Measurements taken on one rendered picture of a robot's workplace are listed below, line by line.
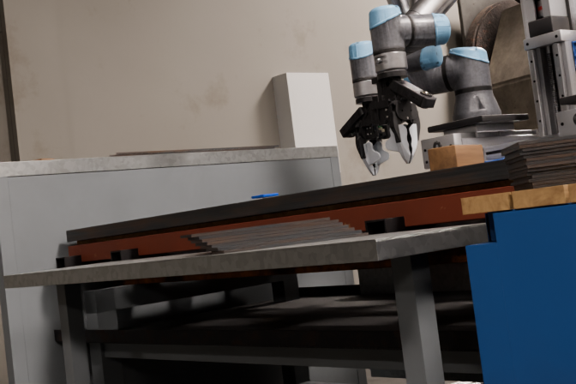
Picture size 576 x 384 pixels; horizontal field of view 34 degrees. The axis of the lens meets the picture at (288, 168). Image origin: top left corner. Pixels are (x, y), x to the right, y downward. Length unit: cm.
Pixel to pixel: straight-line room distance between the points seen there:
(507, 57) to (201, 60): 240
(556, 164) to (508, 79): 594
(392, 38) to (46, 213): 111
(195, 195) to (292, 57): 373
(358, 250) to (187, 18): 493
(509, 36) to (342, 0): 131
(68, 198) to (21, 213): 15
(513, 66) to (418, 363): 583
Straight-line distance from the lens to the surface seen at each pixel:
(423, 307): 143
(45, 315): 269
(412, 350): 144
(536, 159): 121
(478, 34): 754
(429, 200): 165
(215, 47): 625
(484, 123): 292
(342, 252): 135
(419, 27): 221
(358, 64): 257
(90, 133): 567
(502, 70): 725
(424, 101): 210
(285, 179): 321
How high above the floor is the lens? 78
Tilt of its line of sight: 4 degrees up
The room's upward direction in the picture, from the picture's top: 7 degrees counter-clockwise
